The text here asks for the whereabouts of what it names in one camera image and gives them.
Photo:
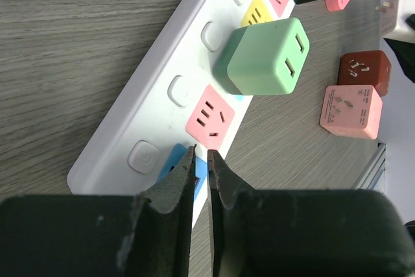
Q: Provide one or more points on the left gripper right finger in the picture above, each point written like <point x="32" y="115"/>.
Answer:
<point x="309" y="232"/>

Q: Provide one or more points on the red fish cube plug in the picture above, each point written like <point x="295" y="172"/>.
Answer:
<point x="365" y="68"/>

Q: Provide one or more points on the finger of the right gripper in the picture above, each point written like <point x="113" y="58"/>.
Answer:
<point x="404" y="49"/>

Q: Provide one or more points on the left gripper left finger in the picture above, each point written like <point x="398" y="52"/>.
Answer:
<point x="147" y="234"/>

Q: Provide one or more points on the aluminium front rail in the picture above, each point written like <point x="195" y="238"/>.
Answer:
<point x="373" y="175"/>

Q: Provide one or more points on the green cube plug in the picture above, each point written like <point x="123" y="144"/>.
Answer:
<point x="263" y="59"/>

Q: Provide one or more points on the white power strip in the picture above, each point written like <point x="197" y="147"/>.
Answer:
<point x="172" y="101"/>

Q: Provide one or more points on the small pink cube plug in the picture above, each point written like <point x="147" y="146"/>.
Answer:
<point x="336" y="5"/>

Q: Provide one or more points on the white charger plug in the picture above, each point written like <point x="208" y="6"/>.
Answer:
<point x="393" y="15"/>

